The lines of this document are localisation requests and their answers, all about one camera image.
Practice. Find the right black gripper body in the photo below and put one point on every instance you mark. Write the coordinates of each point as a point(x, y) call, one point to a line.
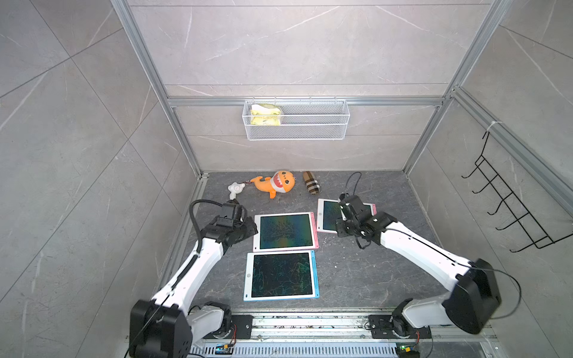
point(345, 228)

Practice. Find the orange shark plush toy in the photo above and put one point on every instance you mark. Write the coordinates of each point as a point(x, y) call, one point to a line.
point(281, 182)

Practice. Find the pink framed writing tablet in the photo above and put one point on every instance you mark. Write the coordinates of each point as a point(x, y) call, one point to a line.
point(285, 232)
point(329, 213)

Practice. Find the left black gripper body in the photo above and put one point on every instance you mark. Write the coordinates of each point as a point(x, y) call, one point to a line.
point(245, 229)

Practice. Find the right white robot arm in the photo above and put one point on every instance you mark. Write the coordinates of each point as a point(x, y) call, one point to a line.
point(472, 291)

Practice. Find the blue framed writing tablet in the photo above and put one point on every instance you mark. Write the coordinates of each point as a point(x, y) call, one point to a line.
point(287, 275)

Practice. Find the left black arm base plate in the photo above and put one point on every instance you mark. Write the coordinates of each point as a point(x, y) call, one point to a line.
point(238, 326)

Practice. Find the white small plush toy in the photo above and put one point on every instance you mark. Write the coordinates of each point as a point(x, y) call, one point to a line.
point(235, 189)

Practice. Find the white wire mesh basket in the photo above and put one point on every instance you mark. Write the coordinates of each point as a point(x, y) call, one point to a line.
point(303, 119)

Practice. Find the yellow white cloth in basket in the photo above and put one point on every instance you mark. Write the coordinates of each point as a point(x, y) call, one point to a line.
point(265, 115)

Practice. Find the black wire hook rack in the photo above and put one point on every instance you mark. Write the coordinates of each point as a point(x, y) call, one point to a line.
point(520, 215)

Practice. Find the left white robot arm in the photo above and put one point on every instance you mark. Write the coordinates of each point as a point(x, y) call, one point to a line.
point(166, 325)

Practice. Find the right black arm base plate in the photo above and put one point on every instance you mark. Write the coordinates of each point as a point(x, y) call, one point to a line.
point(384, 327)

